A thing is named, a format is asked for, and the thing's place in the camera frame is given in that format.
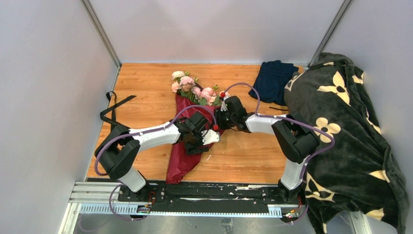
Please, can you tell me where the pink fake flower bunch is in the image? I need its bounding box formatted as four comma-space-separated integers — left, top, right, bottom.
171, 71, 230, 106

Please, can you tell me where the black printed ribbon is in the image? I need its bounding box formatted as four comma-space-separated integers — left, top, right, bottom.
99, 91, 136, 131

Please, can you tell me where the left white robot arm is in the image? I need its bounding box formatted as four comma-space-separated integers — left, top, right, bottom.
94, 112, 220, 201

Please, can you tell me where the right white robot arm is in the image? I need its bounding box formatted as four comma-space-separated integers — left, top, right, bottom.
214, 96, 320, 204

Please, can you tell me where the dark blue folded cloth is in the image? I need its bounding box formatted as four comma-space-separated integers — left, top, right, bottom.
248, 60, 299, 106

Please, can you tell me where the black floral blanket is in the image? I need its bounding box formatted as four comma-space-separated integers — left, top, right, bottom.
284, 52, 410, 234

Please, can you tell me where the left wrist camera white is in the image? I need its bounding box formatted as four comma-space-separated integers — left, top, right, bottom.
201, 129, 220, 145

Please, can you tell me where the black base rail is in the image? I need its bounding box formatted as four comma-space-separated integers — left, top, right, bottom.
116, 180, 305, 215

